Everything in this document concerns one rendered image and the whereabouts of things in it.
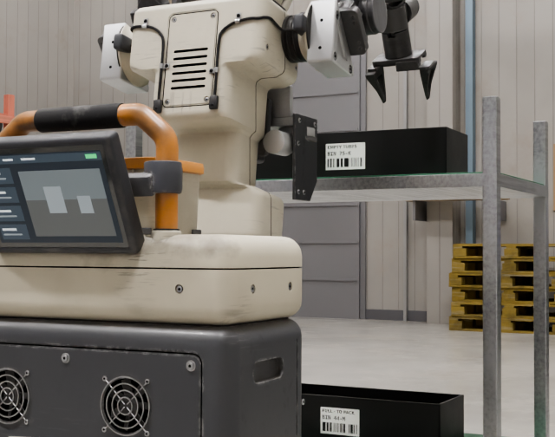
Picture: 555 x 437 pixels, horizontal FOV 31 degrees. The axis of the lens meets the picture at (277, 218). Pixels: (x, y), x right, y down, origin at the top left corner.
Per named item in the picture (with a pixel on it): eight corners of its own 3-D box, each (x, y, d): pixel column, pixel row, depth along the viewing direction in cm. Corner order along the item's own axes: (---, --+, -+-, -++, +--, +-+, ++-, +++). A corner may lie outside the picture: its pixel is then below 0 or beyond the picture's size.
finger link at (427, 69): (410, 95, 218) (403, 53, 215) (442, 93, 215) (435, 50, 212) (401, 106, 213) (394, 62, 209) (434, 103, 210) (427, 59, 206)
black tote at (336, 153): (216, 185, 243) (216, 138, 244) (249, 188, 259) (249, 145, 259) (446, 178, 218) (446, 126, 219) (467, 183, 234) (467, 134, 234)
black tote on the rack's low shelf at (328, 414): (212, 433, 244) (212, 387, 244) (247, 422, 259) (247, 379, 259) (440, 456, 217) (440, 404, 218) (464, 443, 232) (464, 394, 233)
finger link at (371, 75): (379, 98, 221) (372, 56, 218) (410, 95, 218) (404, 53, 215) (369, 107, 216) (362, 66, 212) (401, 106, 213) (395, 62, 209)
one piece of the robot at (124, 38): (127, 16, 190) (114, 17, 191) (121, 72, 188) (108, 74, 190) (162, 38, 201) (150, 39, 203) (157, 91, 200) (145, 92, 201)
